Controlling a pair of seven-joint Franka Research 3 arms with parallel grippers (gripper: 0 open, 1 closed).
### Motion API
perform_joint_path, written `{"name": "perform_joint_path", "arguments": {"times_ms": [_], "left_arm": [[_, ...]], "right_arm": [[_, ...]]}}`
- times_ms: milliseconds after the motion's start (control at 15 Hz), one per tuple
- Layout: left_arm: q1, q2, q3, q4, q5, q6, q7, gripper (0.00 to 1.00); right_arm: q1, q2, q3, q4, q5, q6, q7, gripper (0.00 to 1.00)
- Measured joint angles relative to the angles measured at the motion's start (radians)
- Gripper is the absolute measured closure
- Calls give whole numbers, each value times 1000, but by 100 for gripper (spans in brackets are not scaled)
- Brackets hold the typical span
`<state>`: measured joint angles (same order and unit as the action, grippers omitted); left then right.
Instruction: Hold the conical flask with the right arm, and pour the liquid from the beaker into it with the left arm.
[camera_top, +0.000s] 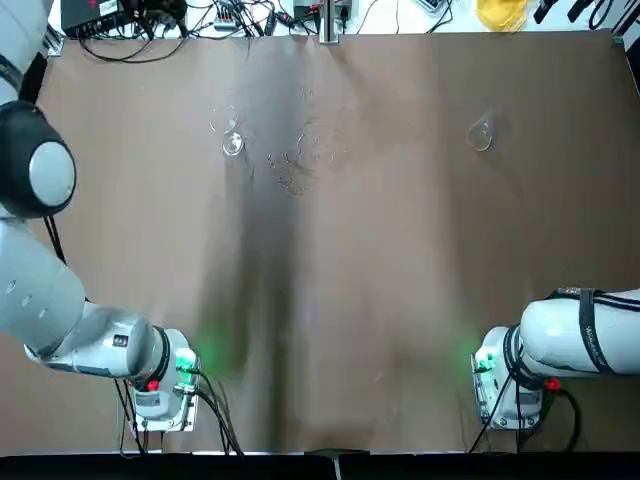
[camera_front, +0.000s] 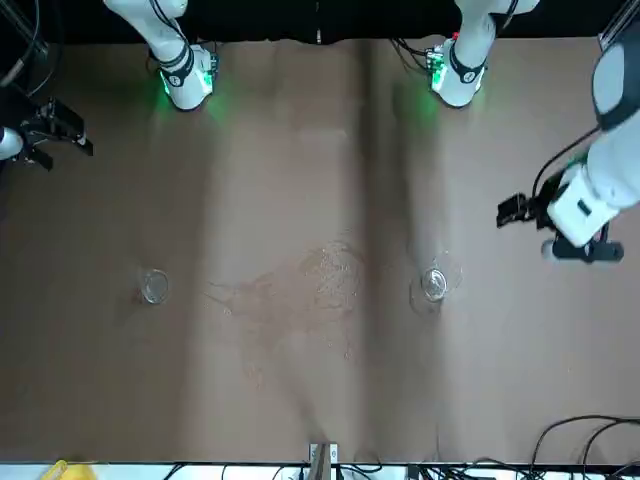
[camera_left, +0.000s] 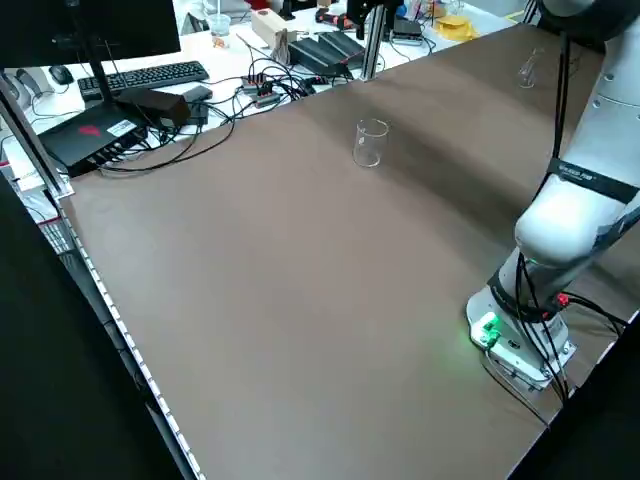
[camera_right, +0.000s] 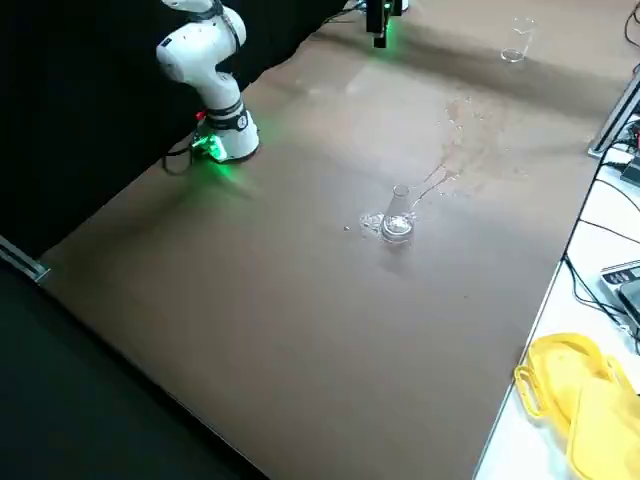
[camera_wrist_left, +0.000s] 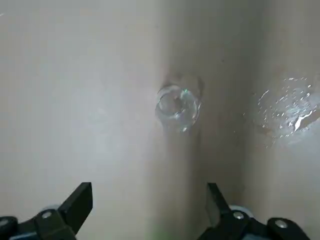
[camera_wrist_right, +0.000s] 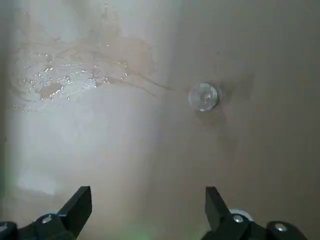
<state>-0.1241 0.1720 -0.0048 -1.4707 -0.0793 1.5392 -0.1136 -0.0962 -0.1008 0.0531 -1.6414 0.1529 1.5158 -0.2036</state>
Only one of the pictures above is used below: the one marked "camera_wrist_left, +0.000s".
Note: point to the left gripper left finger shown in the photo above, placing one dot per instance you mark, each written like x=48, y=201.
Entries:
x=37, y=227

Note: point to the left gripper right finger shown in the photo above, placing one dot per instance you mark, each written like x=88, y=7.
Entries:
x=240, y=227

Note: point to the clear glass beaker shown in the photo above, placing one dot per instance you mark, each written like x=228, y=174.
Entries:
x=175, y=110

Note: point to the spilled water puddle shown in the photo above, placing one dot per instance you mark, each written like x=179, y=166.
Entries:
x=297, y=112

